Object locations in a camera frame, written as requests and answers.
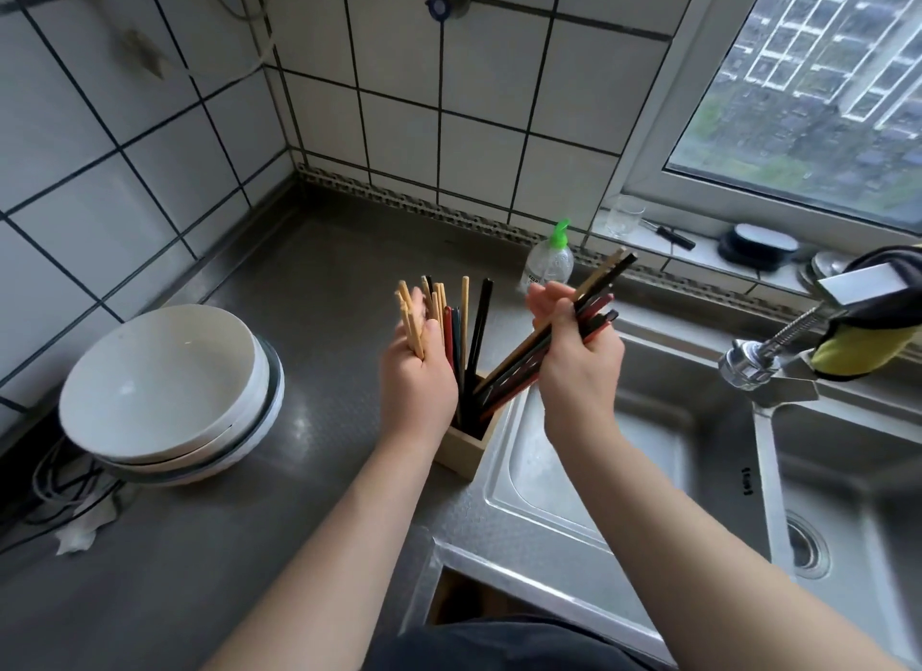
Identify person's right forearm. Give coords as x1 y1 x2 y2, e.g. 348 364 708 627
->
542 403 907 671

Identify sink drain strainer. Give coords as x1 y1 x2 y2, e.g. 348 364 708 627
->
781 511 834 582

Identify metal bowls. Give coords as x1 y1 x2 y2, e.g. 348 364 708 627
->
797 248 860 294

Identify stainless steel double sink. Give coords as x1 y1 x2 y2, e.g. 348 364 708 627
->
420 297 922 671

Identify person's dark clothing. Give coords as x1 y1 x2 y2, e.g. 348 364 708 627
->
359 615 653 671

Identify bunch of dark lacquered chopsticks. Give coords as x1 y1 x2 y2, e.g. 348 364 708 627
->
472 248 641 424

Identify bunch of light wooden chopsticks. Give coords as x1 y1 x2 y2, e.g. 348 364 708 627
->
394 280 448 362

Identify clear drinking glass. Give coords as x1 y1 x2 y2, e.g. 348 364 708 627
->
603 194 647 238

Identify wooden chopstick holder box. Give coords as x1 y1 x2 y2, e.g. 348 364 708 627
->
432 371 514 484

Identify single black chopstick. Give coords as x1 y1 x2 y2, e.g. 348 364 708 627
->
460 279 496 435

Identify person's left forearm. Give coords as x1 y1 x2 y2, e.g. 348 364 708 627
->
204 424 453 671

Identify chrome kitchen faucet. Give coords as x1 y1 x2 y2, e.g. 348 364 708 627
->
718 266 907 408

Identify person's left hand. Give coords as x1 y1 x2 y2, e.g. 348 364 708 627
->
378 320 460 441

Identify large white bowl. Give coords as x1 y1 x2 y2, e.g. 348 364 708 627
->
58 304 269 467

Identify black round dish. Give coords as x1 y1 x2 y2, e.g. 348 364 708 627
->
717 221 801 274

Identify black handled tool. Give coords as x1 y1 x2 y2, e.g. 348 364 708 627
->
640 217 697 252

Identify person's right hand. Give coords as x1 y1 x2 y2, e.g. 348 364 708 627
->
526 281 627 435

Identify clear bottle with green pump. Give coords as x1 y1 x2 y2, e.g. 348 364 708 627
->
519 218 576 298

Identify crumpled white tissue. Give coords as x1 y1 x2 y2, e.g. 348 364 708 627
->
55 507 118 555

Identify white hose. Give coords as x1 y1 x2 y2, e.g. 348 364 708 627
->
200 0 280 94

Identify tangle of cables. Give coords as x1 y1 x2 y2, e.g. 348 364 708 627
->
0 439 125 550

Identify window with white frame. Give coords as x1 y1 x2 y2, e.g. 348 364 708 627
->
618 0 922 236

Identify yellow and black cloth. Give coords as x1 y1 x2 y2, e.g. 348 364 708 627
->
810 244 922 384

